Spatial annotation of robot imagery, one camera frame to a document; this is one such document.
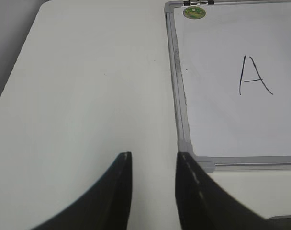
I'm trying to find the white magnetic whiteboard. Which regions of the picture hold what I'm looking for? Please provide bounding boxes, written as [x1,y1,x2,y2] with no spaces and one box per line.
[164,0,291,173]

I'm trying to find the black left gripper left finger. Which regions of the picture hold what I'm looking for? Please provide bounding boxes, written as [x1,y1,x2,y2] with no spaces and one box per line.
[36,152,133,230]

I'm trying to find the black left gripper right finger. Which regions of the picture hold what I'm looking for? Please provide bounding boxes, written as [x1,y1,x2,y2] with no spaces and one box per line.
[175,152,291,230]

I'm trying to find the green round magnet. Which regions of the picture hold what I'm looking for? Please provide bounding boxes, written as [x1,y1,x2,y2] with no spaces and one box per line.
[183,6,206,19]

